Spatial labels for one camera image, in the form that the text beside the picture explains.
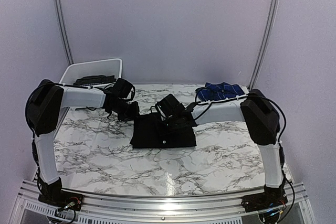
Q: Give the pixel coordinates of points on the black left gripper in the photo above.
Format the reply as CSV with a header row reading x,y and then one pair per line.
x,y
134,113

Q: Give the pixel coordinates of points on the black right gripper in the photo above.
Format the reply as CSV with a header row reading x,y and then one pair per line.
x,y
178,129

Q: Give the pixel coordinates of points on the black long sleeve shirt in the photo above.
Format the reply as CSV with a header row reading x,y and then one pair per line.
x,y
150,132

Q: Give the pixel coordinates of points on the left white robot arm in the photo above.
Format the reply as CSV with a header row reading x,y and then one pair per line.
x,y
42,112

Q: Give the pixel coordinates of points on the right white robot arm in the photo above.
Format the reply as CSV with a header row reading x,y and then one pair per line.
x,y
260,114

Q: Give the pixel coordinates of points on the blue plaid folded shirt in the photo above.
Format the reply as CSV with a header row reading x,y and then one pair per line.
x,y
217,92

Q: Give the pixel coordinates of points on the dark clothes in bin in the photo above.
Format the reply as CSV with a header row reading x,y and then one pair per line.
x,y
94,80

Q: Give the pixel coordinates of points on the white plastic bin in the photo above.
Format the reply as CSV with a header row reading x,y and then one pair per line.
x,y
108,67

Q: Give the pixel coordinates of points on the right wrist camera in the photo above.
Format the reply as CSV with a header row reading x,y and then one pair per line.
x,y
169,106

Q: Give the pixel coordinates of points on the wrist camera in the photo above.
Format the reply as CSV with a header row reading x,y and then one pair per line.
x,y
123,89
169,106

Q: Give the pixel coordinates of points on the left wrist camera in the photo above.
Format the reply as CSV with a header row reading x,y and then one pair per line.
x,y
123,89

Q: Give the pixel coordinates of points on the aluminium frame rail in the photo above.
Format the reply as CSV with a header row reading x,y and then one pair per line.
x,y
105,208

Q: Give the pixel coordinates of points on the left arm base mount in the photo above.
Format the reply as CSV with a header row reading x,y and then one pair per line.
x,y
60,200

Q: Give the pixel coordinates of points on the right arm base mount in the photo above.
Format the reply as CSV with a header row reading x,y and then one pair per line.
x,y
269,198

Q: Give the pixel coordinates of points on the right aluminium corner post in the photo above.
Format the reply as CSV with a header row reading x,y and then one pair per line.
x,y
270,21

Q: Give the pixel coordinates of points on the aluminium corner post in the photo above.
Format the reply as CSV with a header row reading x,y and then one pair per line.
x,y
63,32
270,21

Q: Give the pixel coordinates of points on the left aluminium corner post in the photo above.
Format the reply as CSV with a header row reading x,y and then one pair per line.
x,y
63,32

